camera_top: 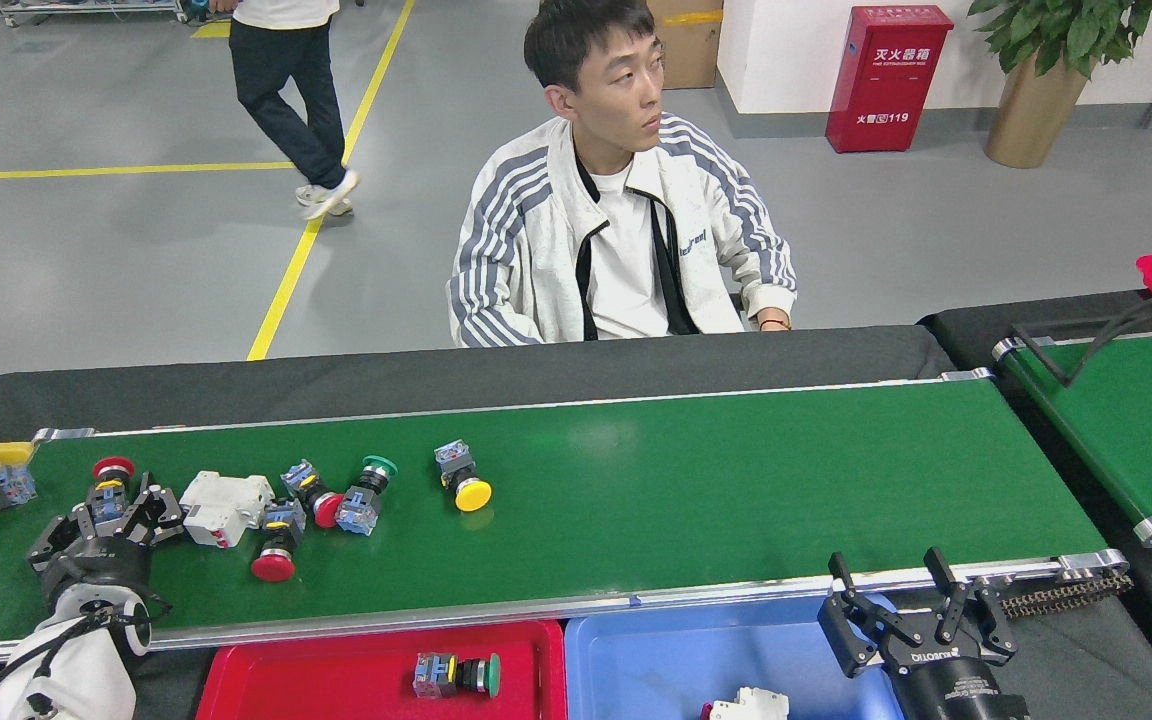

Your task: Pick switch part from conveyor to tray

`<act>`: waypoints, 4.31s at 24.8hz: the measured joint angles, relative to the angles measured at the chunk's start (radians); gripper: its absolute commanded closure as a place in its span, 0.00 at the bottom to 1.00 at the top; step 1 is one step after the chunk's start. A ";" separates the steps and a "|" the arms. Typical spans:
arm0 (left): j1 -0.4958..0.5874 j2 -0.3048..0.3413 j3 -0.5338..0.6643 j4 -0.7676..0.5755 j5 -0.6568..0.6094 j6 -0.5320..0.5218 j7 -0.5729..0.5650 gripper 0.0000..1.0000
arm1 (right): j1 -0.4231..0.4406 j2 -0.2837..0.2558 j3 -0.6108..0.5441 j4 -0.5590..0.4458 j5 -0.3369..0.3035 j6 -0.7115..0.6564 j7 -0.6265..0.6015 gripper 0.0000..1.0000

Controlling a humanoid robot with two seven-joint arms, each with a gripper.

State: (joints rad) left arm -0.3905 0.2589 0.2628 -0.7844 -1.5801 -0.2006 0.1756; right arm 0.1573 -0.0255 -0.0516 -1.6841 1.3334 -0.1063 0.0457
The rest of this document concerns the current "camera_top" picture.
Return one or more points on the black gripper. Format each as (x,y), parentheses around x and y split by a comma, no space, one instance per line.
(951,690)
(96,560)

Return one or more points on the red mushroom push button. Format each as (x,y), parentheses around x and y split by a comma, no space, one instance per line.
(111,490)
(311,492)
(278,545)

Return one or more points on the white circuit breaker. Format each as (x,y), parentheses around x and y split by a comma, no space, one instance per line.
(748,705)
(224,508)

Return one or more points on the yellow push button switch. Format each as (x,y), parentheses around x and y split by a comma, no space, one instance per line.
(461,475)

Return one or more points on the person's left forearm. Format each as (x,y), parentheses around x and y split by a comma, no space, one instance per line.
(771,285)

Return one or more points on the red plastic tray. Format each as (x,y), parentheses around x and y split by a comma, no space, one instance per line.
(316,680)

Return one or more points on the green conveyor belt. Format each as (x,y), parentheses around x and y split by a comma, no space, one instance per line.
(686,480)
(1136,420)

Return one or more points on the blue plastic tray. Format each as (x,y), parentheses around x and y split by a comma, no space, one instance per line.
(636,670)

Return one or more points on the person's left hand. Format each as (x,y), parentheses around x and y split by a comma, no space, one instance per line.
(776,320)

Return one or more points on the walking person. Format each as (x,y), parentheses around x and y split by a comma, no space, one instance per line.
(281,90)

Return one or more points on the seated person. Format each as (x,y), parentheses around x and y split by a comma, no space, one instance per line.
(616,250)

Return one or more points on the potted plant in gold pot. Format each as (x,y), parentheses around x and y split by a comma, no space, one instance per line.
(1031,120)

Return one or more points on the metal wheeled cart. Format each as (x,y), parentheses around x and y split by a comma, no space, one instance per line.
(86,8)

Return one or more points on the red fire extinguisher box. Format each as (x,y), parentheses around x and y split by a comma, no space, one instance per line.
(886,90)

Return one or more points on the brown cardboard box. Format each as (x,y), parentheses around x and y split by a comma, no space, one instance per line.
(686,50)

